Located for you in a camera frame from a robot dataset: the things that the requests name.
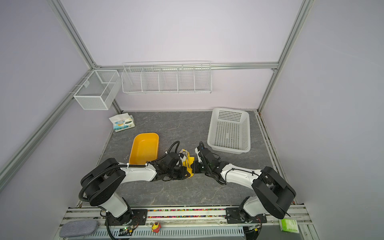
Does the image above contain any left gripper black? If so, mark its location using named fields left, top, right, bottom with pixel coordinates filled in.
left=166, top=166, right=191, bottom=180

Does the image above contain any yellow paper napkin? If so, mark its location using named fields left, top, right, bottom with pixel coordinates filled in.
left=181, top=154, right=195, bottom=178

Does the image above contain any white perforated plastic basket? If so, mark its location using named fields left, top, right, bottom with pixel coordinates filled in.
left=207, top=108, right=251, bottom=155

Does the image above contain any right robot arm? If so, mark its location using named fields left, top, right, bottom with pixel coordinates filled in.
left=193, top=143, right=297, bottom=222

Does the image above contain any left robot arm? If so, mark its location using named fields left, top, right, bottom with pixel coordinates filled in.
left=78, top=151, right=191, bottom=218

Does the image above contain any orange plastic tray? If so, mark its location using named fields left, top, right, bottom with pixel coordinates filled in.
left=129, top=133, right=159, bottom=165

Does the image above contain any red emergency stop button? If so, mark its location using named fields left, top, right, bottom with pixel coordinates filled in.
left=151, top=222, right=162, bottom=233

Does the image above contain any tissue pack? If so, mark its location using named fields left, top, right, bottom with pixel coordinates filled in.
left=109, top=113, right=136, bottom=132

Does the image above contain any grey cloth pad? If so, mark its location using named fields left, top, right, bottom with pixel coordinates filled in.
left=59, top=220, right=99, bottom=238

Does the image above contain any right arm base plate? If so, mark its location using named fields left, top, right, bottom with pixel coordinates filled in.
left=225, top=208, right=267, bottom=224

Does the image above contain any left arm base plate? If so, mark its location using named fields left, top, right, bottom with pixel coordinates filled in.
left=106, top=209, right=148, bottom=226

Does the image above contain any white wire shelf basket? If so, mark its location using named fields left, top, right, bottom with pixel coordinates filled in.
left=121, top=61, right=213, bottom=94

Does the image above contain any white mesh wall box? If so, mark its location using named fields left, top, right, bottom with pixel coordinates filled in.
left=74, top=70, right=122, bottom=110

